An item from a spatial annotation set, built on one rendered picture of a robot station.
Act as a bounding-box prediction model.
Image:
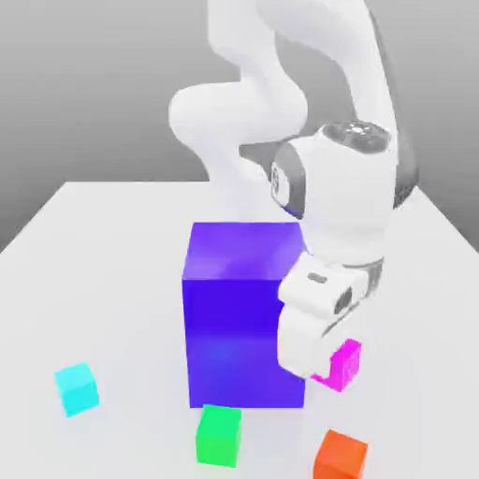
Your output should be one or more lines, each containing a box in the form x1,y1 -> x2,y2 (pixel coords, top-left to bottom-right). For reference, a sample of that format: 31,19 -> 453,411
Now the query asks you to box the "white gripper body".
276,301 -> 356,380

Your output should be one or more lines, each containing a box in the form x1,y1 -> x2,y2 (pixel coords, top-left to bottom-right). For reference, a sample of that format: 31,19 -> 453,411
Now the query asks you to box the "small magenta cube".
310,338 -> 363,393

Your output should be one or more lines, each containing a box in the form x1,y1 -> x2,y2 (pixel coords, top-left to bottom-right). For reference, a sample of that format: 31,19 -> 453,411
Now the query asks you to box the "small orange cube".
312,428 -> 369,479

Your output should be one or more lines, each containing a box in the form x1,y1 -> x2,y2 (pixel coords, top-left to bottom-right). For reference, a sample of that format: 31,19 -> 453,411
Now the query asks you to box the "small green cube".
195,403 -> 243,469

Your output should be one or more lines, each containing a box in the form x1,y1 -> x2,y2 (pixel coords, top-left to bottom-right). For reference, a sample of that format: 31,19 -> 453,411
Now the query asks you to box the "small cyan cube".
53,361 -> 101,419

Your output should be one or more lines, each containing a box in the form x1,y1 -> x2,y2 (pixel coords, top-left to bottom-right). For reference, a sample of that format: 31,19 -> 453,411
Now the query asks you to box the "large blue box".
181,221 -> 311,410

